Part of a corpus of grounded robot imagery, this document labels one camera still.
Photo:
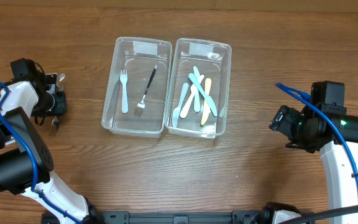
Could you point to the black handled metal fork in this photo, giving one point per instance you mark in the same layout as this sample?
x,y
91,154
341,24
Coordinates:
x,y
141,105

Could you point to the pale blue plastic fork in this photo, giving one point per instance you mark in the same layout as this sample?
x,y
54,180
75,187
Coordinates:
x,y
124,102

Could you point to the pale blue plastic knife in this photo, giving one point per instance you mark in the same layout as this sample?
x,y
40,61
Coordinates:
x,y
176,111

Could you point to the white plastic knife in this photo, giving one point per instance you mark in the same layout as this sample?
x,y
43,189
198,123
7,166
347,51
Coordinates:
x,y
187,105
197,95

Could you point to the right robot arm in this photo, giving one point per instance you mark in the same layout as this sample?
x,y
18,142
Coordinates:
x,y
322,126

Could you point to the cream yellow plastic knife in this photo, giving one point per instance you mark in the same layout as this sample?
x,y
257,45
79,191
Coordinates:
x,y
206,109

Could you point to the clear plastic container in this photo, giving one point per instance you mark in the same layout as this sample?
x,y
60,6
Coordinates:
x,y
213,60
138,55

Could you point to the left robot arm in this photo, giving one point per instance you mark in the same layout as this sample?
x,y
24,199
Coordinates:
x,y
26,164

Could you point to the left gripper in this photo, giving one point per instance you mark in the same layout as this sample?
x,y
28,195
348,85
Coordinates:
x,y
59,104

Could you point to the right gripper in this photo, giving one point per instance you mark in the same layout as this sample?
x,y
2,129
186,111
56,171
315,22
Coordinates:
x,y
279,121

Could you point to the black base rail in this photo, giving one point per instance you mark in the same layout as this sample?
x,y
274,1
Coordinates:
x,y
236,216

